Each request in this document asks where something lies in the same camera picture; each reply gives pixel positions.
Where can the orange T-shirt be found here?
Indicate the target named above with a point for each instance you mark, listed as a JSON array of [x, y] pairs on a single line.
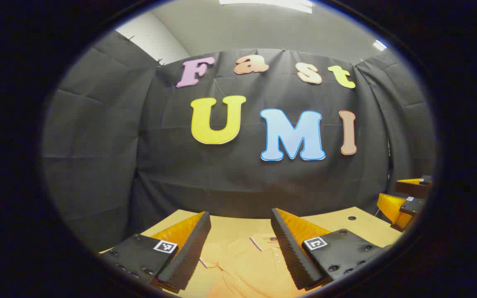
[[242, 265]]

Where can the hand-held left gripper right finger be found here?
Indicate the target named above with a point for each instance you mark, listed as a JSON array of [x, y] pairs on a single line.
[[290, 252]]

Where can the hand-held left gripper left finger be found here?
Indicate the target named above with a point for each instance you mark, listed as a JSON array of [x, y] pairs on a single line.
[[191, 252]]

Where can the small ceiling light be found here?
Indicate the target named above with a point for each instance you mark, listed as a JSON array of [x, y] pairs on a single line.
[[380, 44]]

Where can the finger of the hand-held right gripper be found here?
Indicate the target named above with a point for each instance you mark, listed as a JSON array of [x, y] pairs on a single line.
[[412, 188], [391, 207]]

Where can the long ceiling light panel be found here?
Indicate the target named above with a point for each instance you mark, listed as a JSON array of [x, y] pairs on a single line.
[[271, 3]]

